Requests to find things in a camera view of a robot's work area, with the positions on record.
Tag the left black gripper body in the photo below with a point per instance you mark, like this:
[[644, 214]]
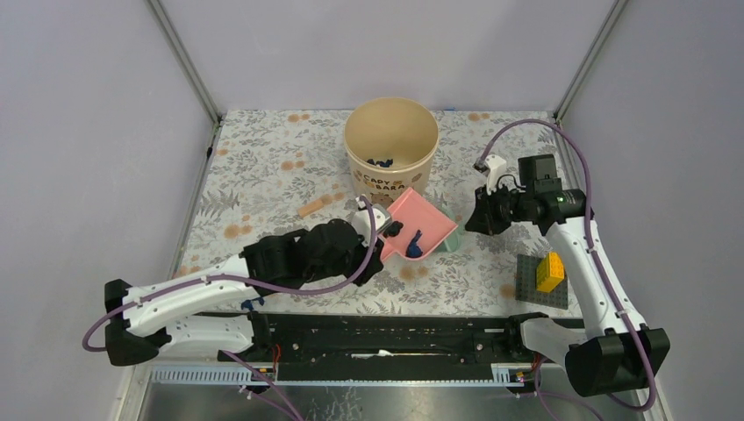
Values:
[[349, 267]]

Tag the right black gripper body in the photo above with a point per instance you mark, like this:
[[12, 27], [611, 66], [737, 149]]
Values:
[[501, 208]]

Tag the green hand brush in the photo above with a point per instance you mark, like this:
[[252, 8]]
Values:
[[452, 243]]

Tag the pink plastic dustpan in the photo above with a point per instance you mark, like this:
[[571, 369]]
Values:
[[416, 213]]

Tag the small blue paper scrap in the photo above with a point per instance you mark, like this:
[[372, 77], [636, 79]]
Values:
[[413, 249]]

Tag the dark blue paper scrap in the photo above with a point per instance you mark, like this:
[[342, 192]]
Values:
[[380, 163]]

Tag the small black paper scrap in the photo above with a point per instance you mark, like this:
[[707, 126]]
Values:
[[393, 229]]

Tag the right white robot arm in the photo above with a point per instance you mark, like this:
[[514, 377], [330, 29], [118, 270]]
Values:
[[617, 351]]

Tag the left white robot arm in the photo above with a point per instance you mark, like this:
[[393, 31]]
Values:
[[145, 322]]

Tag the tan wooden block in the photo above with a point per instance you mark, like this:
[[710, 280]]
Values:
[[310, 208]]

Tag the yellow lego brick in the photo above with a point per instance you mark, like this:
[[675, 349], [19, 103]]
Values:
[[549, 273]]

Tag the grey lego baseplate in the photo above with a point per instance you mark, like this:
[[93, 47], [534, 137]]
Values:
[[525, 284]]

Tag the beige plastic bucket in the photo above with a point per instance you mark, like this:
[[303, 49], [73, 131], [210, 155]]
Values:
[[390, 128]]

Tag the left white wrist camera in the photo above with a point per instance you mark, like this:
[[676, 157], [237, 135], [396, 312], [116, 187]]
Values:
[[372, 217]]

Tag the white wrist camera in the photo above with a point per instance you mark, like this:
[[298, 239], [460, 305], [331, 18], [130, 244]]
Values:
[[494, 166], [372, 217]]

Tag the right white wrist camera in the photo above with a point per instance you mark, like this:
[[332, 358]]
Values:
[[494, 166]]

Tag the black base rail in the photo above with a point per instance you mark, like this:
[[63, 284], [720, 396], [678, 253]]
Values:
[[375, 348]]

